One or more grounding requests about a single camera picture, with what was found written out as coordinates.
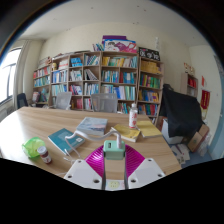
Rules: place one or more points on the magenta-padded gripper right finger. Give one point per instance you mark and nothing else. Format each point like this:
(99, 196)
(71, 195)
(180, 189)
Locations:
(141, 173)

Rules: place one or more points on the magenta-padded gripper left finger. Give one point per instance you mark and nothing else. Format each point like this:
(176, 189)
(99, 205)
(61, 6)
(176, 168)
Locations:
(90, 173)

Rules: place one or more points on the mint green charger block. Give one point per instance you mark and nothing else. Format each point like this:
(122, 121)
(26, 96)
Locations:
(113, 151)

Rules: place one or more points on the thick yellow book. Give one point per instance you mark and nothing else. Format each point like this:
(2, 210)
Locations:
(126, 132)

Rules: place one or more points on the scattered papers on floor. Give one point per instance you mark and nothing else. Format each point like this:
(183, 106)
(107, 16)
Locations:
(180, 152)

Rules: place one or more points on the thin yellow book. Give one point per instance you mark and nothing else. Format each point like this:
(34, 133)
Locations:
(149, 128)

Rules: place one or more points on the teal book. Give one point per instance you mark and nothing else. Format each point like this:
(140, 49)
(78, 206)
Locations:
(60, 138)

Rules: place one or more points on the white box under cloth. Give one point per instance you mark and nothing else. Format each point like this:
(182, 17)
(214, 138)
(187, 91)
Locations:
(168, 135)

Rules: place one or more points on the grey-blue book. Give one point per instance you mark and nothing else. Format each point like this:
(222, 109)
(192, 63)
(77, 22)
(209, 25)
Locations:
(92, 126)

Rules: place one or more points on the small red white-capped bottle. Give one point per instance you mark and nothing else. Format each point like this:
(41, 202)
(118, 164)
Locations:
(44, 155)

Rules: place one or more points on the white bottle with red label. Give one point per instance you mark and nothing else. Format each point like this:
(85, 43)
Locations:
(133, 116)

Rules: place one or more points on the green plastic container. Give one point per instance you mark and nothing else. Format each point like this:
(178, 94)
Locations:
(30, 146)

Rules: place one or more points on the brown cardboard box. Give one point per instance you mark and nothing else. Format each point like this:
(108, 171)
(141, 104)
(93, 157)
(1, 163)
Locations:
(198, 137)

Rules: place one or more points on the grey mesh office chair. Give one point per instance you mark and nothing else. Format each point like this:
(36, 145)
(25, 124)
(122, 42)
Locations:
(104, 102)
(63, 100)

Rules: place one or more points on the black cloth cover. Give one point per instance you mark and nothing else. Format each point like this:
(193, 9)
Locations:
(180, 111)

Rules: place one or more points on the red hanging banner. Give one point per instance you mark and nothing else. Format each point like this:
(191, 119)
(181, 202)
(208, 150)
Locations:
(205, 99)

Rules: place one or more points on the wooden bookshelf unit with books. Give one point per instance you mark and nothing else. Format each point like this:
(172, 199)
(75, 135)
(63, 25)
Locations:
(113, 76)

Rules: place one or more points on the black office chair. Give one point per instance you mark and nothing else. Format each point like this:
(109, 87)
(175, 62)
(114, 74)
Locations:
(22, 100)

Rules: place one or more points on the window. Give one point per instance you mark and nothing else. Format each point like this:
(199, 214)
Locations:
(8, 75)

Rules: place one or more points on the small wooden wall shelf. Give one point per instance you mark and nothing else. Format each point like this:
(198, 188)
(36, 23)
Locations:
(189, 84)

